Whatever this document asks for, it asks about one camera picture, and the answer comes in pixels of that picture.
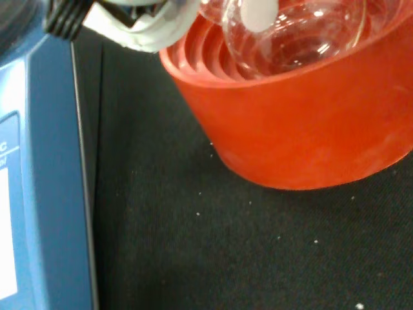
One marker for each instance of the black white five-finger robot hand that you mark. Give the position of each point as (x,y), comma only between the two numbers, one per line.
(151,32)

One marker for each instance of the blue base laboratory heater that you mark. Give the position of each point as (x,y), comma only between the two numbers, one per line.
(48,161)

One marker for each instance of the black bench cloth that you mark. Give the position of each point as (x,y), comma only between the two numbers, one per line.
(209,252)

